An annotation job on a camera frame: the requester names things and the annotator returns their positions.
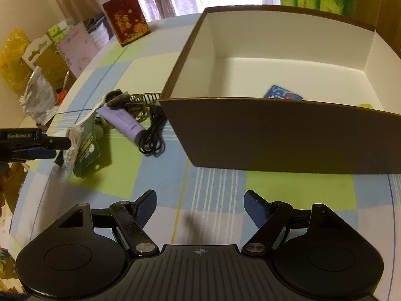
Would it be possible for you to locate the cardboard carton with white handle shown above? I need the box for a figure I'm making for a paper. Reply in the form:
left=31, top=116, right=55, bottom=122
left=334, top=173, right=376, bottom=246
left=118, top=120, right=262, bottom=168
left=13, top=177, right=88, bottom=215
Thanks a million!
left=21, top=36, right=76, bottom=89

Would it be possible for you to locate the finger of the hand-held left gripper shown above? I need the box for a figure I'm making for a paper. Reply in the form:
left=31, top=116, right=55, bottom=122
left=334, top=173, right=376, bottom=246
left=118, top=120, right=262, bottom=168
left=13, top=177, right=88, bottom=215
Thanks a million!
left=0, top=147, right=57, bottom=164
left=41, top=134, right=72, bottom=150

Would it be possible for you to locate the brown cardboard box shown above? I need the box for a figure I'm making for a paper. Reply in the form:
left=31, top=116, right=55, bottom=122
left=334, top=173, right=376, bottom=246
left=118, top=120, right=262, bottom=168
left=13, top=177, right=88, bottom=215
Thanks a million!
left=159, top=5, right=401, bottom=175

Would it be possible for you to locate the blue card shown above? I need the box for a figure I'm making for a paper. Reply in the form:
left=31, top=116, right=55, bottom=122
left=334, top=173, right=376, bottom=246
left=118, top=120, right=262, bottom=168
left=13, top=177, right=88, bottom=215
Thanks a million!
left=262, top=84, right=304, bottom=100

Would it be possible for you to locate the green card package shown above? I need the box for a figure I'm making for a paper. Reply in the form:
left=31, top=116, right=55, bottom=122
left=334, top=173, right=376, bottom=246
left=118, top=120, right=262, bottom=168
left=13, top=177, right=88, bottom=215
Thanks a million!
left=73, top=113, right=101, bottom=178

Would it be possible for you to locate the yellow plastic bag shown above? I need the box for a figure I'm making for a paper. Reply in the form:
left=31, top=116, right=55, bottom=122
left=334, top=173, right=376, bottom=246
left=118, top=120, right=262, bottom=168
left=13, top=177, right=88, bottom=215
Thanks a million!
left=0, top=29, right=32, bottom=89

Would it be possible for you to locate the pink paper bag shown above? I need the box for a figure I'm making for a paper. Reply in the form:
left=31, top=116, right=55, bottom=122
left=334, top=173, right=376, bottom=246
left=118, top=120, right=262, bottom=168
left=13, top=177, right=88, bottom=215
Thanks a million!
left=56, top=21, right=101, bottom=78

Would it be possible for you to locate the dark hair scrunchie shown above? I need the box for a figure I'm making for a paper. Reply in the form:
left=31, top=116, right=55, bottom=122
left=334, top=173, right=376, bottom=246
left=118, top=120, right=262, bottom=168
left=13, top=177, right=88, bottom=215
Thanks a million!
left=105, top=90, right=131, bottom=107

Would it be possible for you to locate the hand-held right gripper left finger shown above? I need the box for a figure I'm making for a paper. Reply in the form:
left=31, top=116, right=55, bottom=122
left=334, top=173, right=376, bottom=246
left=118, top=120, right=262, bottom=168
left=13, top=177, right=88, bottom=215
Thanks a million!
left=58, top=190, right=159, bottom=256

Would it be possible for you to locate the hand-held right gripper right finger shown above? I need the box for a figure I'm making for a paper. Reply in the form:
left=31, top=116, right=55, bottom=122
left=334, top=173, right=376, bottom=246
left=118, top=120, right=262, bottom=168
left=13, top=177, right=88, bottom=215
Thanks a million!
left=244, top=190, right=342, bottom=256

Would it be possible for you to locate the black usb cable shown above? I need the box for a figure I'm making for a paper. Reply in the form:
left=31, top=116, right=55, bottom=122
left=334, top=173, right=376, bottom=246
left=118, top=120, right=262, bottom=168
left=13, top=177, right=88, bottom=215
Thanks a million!
left=139, top=105, right=167, bottom=157

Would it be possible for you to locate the green tissue box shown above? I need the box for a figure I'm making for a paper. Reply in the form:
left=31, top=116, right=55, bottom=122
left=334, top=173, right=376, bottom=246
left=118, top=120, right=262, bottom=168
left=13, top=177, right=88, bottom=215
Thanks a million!
left=46, top=20, right=73, bottom=43

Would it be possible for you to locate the red gold-printed box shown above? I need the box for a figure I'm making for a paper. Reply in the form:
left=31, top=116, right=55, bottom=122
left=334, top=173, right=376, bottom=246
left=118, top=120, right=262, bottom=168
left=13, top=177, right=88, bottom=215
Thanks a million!
left=103, top=0, right=151, bottom=48

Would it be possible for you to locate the gold hair claw clip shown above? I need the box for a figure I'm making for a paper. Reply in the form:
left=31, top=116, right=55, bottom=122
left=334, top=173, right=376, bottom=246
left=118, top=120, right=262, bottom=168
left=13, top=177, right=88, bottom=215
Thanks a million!
left=127, top=92, right=162, bottom=121

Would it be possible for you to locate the checkered cloth desktop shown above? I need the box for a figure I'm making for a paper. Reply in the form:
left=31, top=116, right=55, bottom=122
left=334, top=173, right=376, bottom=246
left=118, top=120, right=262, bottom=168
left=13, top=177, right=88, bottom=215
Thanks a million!
left=9, top=15, right=396, bottom=301

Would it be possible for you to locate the purple cosmetic tube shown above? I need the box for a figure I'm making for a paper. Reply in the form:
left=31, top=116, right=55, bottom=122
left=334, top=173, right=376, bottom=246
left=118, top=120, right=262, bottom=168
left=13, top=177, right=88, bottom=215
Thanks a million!
left=98, top=106, right=145, bottom=142

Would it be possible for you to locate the clear plastic bag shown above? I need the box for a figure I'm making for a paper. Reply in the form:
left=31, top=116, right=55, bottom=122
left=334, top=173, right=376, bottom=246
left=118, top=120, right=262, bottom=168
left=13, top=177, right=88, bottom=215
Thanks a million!
left=20, top=66, right=59, bottom=123

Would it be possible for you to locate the white lace item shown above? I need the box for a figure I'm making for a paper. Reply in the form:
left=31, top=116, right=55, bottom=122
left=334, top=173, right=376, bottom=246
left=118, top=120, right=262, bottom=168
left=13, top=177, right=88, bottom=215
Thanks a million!
left=62, top=125, right=83, bottom=170

